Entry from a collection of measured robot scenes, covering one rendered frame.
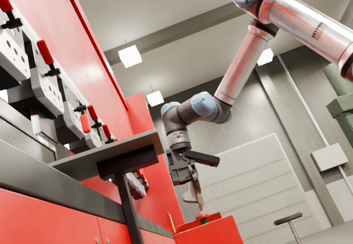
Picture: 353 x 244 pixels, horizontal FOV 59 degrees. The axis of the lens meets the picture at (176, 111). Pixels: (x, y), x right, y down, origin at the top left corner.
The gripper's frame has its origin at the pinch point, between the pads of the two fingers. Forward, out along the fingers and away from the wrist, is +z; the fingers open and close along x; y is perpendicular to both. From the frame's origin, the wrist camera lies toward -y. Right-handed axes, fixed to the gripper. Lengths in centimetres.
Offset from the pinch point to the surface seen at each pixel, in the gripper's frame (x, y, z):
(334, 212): -829, -429, 15
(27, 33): 35, 36, -48
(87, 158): 30.1, 25.4, -13.1
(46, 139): 23.5, 36.9, -22.9
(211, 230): 15.2, 0.6, 7.8
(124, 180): 25.8, 18.7, -7.2
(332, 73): -387, -316, -206
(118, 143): 32.9, 17.7, -14.0
